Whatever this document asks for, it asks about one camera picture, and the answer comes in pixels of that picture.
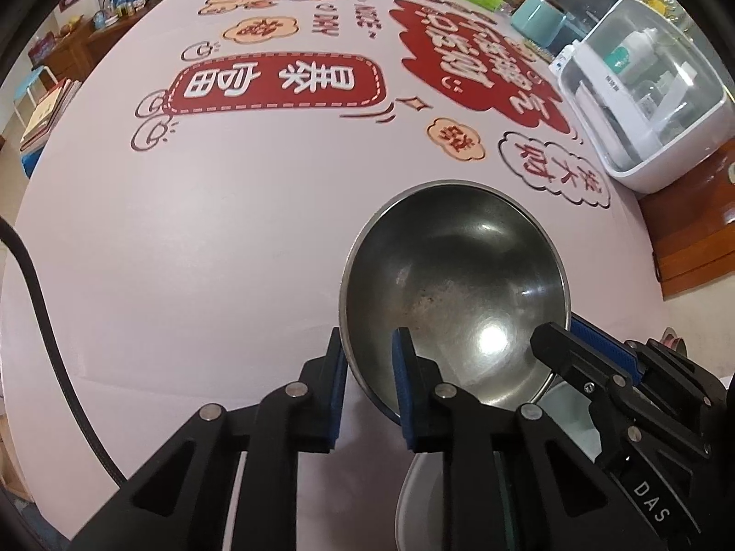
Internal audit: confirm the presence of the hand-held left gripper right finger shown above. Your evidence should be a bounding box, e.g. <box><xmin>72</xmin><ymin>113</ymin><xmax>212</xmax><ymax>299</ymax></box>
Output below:
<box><xmin>391</xmin><ymin>327</ymin><xmax>621</xmax><ymax>551</ymax></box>

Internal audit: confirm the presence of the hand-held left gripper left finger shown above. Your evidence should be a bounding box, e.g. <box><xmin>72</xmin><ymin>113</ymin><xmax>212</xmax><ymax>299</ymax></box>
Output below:
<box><xmin>69</xmin><ymin>327</ymin><xmax>350</xmax><ymax>551</ymax></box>

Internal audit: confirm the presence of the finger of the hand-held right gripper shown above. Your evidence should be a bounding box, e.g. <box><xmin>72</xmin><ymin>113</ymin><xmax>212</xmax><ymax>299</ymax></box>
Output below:
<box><xmin>571</xmin><ymin>315</ymin><xmax>730</xmax><ymax>433</ymax></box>
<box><xmin>529</xmin><ymin>322</ymin><xmax>713</xmax><ymax>461</ymax></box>

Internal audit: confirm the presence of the steel bowl with pink outside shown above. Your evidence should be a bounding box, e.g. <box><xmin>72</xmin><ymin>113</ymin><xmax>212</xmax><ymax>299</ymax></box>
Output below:
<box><xmin>660</xmin><ymin>327</ymin><xmax>690</xmax><ymax>357</ymax></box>

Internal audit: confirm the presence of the small steel bowl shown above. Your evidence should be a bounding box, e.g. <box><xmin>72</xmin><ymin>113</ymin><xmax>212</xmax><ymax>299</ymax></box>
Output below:
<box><xmin>339</xmin><ymin>179</ymin><xmax>573</xmax><ymax>420</ymax></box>

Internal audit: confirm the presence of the white sterilizer cabinet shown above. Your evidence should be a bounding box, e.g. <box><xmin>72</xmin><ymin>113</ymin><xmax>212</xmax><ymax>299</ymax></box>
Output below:
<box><xmin>548</xmin><ymin>0</ymin><xmax>735</xmax><ymax>193</ymax></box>

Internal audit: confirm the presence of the pink printed tablecloth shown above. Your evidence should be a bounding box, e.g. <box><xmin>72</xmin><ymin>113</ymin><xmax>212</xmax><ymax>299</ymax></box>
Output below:
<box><xmin>0</xmin><ymin>0</ymin><xmax>667</xmax><ymax>551</ymax></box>

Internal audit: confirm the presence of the teal container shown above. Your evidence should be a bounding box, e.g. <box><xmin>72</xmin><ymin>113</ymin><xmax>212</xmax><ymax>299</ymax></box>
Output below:
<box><xmin>511</xmin><ymin>0</ymin><xmax>566</xmax><ymax>47</ymax></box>

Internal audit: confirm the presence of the blue chair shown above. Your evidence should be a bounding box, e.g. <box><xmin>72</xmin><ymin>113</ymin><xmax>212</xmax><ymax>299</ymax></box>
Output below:
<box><xmin>20</xmin><ymin>138</ymin><xmax>52</xmax><ymax>176</ymax></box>

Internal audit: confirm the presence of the stack of books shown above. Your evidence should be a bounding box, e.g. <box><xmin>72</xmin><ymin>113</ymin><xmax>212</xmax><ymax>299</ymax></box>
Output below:
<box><xmin>20</xmin><ymin>77</ymin><xmax>81</xmax><ymax>144</ymax></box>

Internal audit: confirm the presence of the wooden cabinet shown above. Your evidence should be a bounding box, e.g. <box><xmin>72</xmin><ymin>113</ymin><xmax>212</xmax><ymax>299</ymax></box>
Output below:
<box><xmin>28</xmin><ymin>0</ymin><xmax>156</xmax><ymax>87</ymax></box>

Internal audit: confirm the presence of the blue stool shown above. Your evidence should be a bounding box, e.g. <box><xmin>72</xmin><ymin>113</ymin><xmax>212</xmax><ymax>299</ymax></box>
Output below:
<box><xmin>11</xmin><ymin>66</ymin><xmax>55</xmax><ymax>127</ymax></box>

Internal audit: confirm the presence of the red box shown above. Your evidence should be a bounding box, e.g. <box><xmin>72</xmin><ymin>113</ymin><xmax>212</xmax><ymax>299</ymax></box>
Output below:
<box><xmin>28</xmin><ymin>31</ymin><xmax>58</xmax><ymax>64</ymax></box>

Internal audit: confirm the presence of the black cable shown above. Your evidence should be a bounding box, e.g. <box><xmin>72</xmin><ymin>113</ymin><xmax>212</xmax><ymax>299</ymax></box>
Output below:
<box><xmin>0</xmin><ymin>218</ymin><xmax>128</xmax><ymax>489</ymax></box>

